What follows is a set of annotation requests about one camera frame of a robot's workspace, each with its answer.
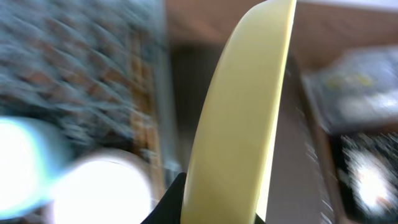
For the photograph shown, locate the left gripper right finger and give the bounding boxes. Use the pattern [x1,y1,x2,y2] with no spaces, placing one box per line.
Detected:
[254,215,266,224]

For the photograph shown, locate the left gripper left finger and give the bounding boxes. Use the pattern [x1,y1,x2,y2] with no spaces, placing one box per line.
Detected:
[141,172,187,224]

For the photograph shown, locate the yellow round plate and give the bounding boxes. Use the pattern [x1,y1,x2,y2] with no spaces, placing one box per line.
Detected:
[180,0,296,224]

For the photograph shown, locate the white bowl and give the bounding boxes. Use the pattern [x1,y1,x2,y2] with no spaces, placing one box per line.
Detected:
[44,149,156,224]

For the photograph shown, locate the light blue bowl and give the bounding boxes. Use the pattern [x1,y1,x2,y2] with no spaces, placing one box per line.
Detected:
[1,116,72,220]

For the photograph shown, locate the black waste tray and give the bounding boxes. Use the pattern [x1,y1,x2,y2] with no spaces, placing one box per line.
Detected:
[330,132,397,223]

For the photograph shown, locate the spilled rice food waste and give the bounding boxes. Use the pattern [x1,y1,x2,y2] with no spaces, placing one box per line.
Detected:
[340,133,397,223]

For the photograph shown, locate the grey plastic dishwasher rack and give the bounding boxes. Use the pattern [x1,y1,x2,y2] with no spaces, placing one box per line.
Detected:
[1,0,181,185]

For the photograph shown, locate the clear plastic waste bin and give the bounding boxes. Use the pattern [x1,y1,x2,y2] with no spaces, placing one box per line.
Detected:
[302,45,397,133]

